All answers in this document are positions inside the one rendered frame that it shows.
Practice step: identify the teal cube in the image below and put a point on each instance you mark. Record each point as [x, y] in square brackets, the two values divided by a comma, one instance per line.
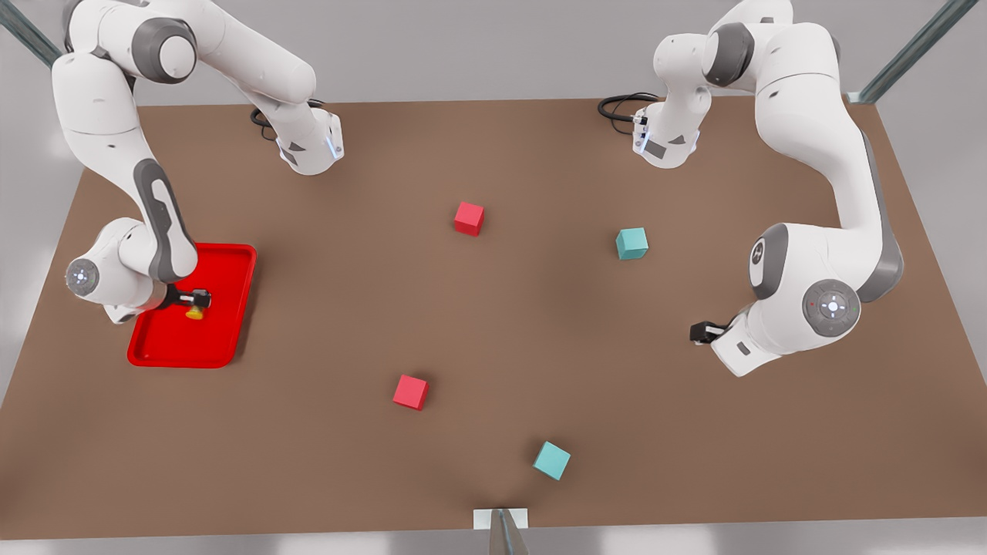
[631, 243]
[551, 460]

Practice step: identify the red plastic tray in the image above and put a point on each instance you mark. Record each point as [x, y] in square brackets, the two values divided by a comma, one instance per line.
[224, 308]

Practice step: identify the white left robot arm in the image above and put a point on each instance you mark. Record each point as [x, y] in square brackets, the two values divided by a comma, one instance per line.
[810, 123]

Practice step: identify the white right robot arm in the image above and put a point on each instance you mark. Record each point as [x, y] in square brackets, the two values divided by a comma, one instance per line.
[100, 116]

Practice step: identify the small yellow block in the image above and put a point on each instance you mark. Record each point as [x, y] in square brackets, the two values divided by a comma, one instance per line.
[194, 313]

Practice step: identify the red cube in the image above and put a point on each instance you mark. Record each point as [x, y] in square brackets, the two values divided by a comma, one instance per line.
[410, 392]
[469, 218]

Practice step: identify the silver frame post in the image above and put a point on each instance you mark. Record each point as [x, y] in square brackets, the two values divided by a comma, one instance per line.
[910, 50]
[31, 35]
[505, 532]

